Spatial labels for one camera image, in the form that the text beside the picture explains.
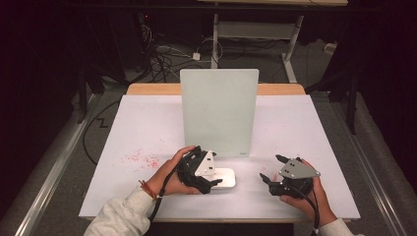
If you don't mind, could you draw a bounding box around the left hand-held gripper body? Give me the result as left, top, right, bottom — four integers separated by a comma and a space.
176, 146, 218, 195

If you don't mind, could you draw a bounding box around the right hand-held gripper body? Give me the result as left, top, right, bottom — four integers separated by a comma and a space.
268, 156, 322, 200

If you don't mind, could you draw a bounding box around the white whiteboard eraser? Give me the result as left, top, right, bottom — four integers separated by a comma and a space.
208, 167, 237, 190

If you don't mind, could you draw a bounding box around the frosted glass whiteboard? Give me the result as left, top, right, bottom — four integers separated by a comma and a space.
179, 68, 260, 158

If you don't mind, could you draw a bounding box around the person's left hand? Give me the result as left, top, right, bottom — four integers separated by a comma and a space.
145, 145, 202, 198

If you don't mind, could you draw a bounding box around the person's right hand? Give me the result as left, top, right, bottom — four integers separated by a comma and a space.
279, 158, 338, 228

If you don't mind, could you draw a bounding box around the black metal stand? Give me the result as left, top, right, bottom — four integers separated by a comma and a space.
304, 63, 361, 136
76, 63, 133, 125

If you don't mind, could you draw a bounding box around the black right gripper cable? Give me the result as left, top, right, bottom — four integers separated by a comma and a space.
287, 185, 322, 236

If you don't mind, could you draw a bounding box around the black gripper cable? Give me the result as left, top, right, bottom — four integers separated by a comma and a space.
148, 156, 189, 223
287, 185, 322, 236

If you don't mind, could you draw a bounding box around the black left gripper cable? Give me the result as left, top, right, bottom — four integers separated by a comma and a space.
148, 156, 189, 223

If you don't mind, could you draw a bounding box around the red brown bracelet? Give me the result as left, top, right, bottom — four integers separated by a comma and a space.
139, 179, 159, 201

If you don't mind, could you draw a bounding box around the aluminium floor rail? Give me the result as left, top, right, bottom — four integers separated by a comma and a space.
0, 92, 101, 236
338, 124, 417, 236

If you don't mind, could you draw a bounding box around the tangle of floor cables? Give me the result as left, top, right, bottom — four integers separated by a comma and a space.
137, 12, 218, 84

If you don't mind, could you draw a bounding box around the black floor cable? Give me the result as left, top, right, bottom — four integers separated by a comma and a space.
82, 98, 123, 166

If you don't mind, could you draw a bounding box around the white frame desk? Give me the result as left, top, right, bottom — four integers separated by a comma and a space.
196, 0, 349, 84

